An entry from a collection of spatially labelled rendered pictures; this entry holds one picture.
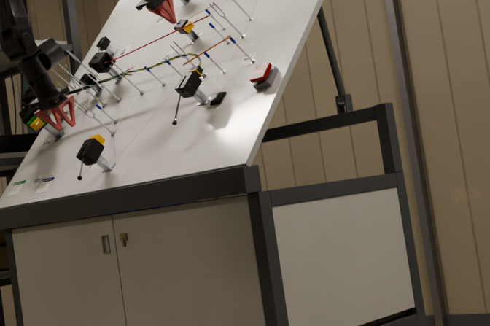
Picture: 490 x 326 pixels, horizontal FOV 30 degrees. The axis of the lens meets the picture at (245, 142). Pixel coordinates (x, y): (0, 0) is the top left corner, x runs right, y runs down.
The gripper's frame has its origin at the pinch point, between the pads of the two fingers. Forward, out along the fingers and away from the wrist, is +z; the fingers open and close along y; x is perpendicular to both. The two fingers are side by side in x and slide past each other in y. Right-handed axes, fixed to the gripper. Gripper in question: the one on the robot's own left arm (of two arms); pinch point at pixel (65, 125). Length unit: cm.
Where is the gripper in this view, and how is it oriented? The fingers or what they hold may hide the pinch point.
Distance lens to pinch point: 245.4
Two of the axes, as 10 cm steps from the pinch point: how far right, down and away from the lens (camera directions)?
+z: 4.3, 8.4, 3.3
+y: -7.7, 1.5, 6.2
